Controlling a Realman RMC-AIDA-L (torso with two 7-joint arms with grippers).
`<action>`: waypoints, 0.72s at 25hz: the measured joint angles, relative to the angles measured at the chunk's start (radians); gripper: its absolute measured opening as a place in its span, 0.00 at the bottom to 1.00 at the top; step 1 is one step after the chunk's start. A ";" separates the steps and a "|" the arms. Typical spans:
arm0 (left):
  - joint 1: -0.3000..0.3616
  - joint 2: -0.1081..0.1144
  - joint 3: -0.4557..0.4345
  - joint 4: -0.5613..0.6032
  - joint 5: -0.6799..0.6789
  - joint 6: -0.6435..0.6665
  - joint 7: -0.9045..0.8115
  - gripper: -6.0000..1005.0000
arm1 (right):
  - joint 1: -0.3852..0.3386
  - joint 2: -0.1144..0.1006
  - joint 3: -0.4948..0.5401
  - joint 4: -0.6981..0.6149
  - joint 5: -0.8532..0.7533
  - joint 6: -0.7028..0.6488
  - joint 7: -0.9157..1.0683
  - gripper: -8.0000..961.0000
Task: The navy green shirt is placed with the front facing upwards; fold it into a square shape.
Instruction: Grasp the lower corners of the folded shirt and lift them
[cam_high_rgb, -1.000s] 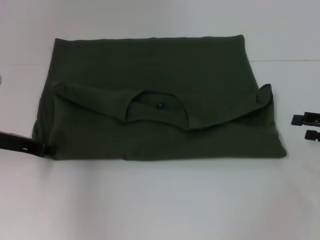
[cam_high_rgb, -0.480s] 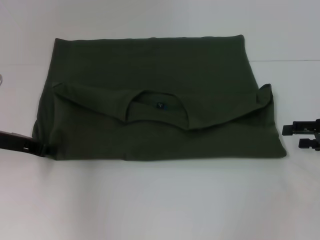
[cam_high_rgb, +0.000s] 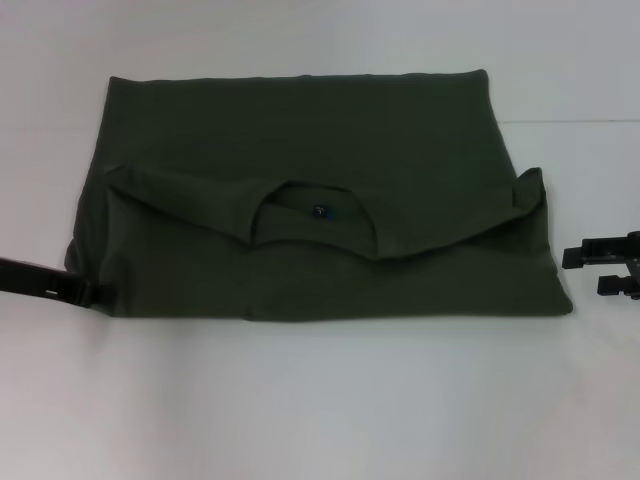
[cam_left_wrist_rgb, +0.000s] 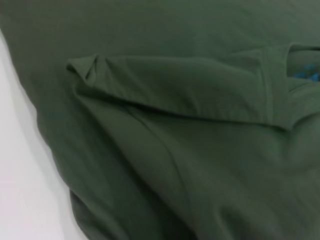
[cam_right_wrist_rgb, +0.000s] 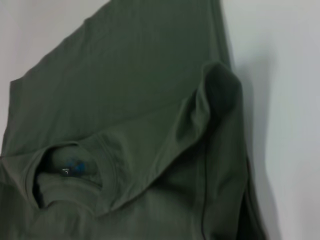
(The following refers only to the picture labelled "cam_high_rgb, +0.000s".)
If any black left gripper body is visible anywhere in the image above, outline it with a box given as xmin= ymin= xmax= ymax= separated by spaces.
xmin=0 ymin=255 xmax=67 ymax=297

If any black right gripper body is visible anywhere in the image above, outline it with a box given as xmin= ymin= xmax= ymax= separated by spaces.
xmin=623 ymin=230 xmax=640 ymax=282

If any dark green FREE t-shirt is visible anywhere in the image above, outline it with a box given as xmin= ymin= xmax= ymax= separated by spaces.
xmin=63 ymin=69 xmax=576 ymax=323

